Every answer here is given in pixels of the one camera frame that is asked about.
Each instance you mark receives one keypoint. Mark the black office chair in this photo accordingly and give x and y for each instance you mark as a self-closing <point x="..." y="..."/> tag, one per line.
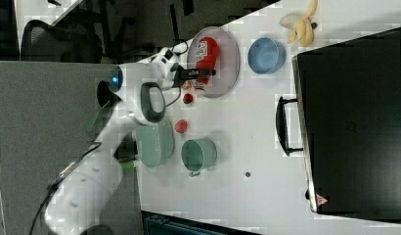
<point x="42" y="42"/>

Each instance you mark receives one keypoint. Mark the green bowl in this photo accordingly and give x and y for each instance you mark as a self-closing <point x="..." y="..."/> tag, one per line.
<point x="155" y="143"/>

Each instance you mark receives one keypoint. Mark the green cup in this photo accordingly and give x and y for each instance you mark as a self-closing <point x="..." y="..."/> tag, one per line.
<point x="198" y="154"/>

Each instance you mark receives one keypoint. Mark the plush banana toy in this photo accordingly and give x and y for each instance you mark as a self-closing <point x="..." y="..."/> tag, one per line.
<point x="301" y="26"/>

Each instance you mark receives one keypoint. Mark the orange slice toy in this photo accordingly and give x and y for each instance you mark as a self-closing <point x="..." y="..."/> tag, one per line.
<point x="187" y="85"/>

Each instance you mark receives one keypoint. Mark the red tomato toy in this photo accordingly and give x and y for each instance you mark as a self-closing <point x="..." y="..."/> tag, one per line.
<point x="181" y="126"/>

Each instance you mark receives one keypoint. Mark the black toaster oven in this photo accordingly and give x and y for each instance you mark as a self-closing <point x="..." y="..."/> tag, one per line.
<point x="348" y="97"/>

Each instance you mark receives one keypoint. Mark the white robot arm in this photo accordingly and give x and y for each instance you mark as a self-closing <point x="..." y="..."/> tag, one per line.
<point x="75" y="201"/>

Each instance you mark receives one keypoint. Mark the blue bowl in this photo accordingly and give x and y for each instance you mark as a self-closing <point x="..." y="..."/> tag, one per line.
<point x="266" y="55"/>

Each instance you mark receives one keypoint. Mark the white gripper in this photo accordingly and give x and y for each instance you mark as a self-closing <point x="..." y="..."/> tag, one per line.
<point x="168" y="66"/>

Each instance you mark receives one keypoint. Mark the red strawberry toy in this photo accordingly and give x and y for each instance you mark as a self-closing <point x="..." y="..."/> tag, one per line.
<point x="188" y="98"/>

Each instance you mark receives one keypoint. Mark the grey round plate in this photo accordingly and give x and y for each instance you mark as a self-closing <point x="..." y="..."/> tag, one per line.
<point x="227" y="65"/>

